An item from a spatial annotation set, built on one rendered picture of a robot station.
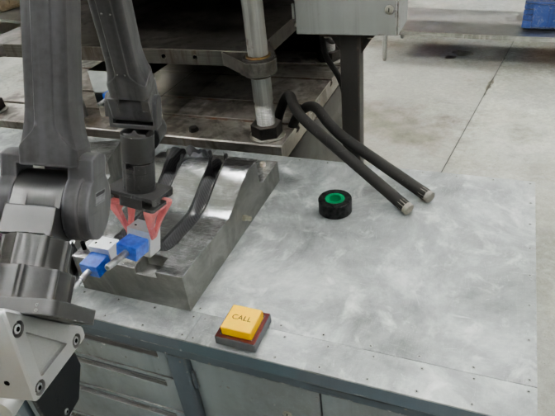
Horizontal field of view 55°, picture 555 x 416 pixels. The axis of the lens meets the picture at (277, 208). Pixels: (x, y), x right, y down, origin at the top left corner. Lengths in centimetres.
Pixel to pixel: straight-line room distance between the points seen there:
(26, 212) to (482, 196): 105
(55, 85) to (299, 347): 62
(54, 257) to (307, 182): 93
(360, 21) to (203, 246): 82
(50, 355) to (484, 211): 100
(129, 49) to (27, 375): 46
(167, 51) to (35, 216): 126
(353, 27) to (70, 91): 111
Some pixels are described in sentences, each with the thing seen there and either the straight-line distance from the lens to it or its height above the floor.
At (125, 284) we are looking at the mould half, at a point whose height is 84.
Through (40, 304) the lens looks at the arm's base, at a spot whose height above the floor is 121.
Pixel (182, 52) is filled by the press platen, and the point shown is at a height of 103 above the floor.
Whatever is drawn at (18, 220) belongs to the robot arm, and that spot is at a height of 125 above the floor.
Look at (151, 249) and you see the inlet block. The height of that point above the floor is 94.
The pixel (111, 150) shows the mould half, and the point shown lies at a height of 91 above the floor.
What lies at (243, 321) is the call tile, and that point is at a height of 84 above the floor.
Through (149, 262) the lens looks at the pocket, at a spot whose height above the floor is 87.
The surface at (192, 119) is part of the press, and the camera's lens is 191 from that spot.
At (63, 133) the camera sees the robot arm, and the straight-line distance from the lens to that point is 61.
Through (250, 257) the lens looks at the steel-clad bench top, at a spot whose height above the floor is 80.
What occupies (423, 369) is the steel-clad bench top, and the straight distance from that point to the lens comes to 97.
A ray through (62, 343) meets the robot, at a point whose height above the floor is 113.
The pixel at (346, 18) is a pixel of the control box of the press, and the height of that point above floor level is 112.
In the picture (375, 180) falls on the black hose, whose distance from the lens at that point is 133.
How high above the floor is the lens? 155
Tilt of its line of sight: 34 degrees down
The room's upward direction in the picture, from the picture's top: 7 degrees counter-clockwise
